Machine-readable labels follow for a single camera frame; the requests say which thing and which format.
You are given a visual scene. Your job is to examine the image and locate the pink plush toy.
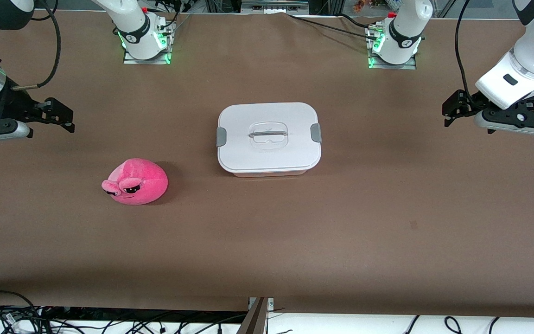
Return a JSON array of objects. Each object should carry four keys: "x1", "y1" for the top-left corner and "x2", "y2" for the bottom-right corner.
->
[{"x1": 102, "y1": 158, "x2": 169, "y2": 206}]

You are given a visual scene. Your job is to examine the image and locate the white box lid grey clips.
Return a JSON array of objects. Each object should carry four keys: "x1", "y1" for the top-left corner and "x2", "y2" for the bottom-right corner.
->
[{"x1": 216, "y1": 103, "x2": 322, "y2": 173}]

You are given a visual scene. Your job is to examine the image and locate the translucent pink plastic box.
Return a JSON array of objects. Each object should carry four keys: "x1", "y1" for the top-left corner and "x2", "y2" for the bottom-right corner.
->
[{"x1": 230, "y1": 168, "x2": 310, "y2": 178}]

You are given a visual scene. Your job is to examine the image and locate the brown table cover sheet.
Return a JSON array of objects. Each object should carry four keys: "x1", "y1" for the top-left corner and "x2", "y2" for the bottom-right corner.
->
[{"x1": 0, "y1": 9, "x2": 534, "y2": 319}]

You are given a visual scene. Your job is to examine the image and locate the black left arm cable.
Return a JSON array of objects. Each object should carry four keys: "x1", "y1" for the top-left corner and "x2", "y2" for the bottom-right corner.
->
[{"x1": 454, "y1": 0, "x2": 477, "y2": 106}]

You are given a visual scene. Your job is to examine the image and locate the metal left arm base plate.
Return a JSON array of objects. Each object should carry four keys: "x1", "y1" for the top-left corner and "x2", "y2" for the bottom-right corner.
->
[{"x1": 368, "y1": 24, "x2": 417, "y2": 70}]

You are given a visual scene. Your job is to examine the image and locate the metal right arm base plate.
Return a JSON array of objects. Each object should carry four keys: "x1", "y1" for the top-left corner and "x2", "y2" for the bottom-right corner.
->
[{"x1": 123, "y1": 21, "x2": 173, "y2": 65}]

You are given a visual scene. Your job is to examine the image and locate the thin black table cable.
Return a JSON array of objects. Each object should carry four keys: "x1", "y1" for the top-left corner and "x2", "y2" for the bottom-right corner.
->
[{"x1": 287, "y1": 13, "x2": 377, "y2": 40}]

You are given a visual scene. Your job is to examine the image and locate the metal frame post bracket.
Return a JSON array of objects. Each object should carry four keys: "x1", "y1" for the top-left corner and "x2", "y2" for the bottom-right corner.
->
[{"x1": 236, "y1": 297, "x2": 275, "y2": 334}]

